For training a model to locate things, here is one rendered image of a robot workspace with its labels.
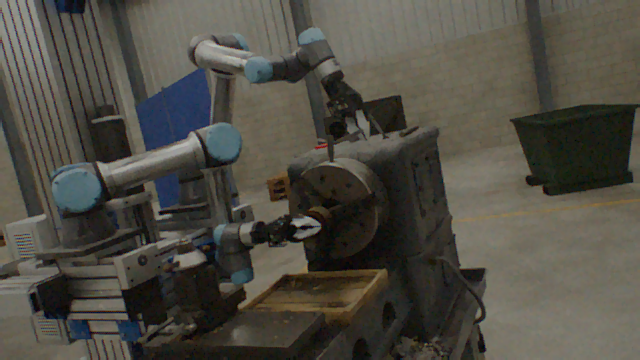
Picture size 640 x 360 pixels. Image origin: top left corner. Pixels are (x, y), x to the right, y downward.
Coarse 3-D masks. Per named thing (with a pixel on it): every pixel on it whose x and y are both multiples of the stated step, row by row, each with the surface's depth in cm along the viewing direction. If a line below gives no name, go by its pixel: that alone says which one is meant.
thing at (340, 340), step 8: (328, 328) 112; (336, 328) 111; (328, 336) 108; (336, 336) 107; (344, 336) 110; (320, 344) 105; (328, 344) 104; (336, 344) 106; (344, 344) 109; (312, 352) 102; (320, 352) 101; (328, 352) 103; (336, 352) 106; (344, 352) 109
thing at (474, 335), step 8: (432, 256) 181; (432, 264) 182; (448, 264) 179; (456, 272) 180; (464, 280) 181; (472, 288) 183; (480, 304) 187; (480, 320) 191; (472, 328) 202; (472, 336) 199; (480, 336) 201; (472, 344) 197; (480, 344) 201; (464, 352) 196; (472, 352) 196; (480, 352) 201
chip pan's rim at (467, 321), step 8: (464, 272) 224; (472, 272) 222; (480, 272) 221; (472, 280) 222; (480, 280) 221; (464, 288) 214; (480, 288) 200; (480, 296) 205; (456, 304) 200; (472, 304) 186; (472, 312) 188; (464, 320) 176; (472, 320) 187; (448, 328) 183; (464, 328) 176; (464, 336) 174; (392, 344) 178; (416, 344) 174; (440, 344) 172; (456, 344) 159; (464, 344) 172; (456, 352) 161
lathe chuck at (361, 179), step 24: (312, 168) 161; (336, 168) 157; (360, 168) 161; (336, 192) 159; (360, 192) 156; (360, 216) 157; (384, 216) 162; (312, 240) 167; (336, 240) 163; (360, 240) 159
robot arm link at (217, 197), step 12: (204, 168) 164; (216, 168) 164; (216, 180) 165; (216, 192) 165; (228, 192) 168; (216, 204) 166; (228, 204) 167; (216, 216) 166; (228, 216) 167; (216, 252) 174
